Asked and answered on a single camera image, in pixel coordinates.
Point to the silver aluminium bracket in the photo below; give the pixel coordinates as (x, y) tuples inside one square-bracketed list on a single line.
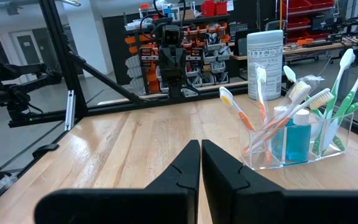
[(70, 110)]

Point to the white wipes canister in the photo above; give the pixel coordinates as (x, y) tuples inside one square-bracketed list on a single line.
[(264, 56)]

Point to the clear acrylic organizer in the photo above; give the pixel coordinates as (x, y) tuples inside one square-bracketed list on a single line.
[(345, 137)]

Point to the black frame clip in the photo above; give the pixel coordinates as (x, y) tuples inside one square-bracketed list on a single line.
[(45, 150)]

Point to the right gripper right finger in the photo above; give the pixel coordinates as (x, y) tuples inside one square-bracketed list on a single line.
[(247, 202)]

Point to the wooden workbench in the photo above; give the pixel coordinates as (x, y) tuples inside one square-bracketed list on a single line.
[(306, 49)]

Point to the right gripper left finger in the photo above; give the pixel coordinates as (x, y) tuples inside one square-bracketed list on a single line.
[(154, 202)]

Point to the small teal toothpaste tube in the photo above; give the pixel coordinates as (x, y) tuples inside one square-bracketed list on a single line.
[(298, 140)]

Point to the shelf with red bins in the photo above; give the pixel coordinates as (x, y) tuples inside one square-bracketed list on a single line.
[(300, 23)]

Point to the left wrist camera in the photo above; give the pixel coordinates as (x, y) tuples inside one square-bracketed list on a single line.
[(171, 35)]

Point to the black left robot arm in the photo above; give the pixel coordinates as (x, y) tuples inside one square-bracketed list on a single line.
[(174, 88)]

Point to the black aluminium table frame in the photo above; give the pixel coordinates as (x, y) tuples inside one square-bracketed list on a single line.
[(64, 62)]

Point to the red storage box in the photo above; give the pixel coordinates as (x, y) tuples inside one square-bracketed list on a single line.
[(208, 8), (221, 8)]

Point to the background black robot arm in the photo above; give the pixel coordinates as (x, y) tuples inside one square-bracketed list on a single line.
[(14, 93)]

